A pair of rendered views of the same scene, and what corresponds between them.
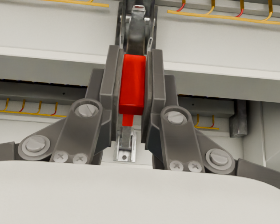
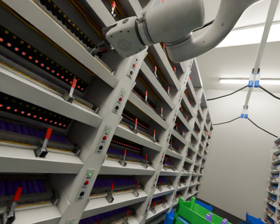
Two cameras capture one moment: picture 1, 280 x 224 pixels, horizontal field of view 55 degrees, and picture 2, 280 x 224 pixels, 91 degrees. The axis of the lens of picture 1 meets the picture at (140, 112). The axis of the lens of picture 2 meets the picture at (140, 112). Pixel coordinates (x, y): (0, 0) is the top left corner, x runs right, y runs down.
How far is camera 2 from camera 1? 0.55 m
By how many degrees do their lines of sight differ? 81
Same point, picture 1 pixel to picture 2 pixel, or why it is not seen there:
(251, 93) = (106, 77)
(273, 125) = (106, 101)
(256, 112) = (99, 104)
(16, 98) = (17, 69)
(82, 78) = (79, 55)
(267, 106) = (102, 100)
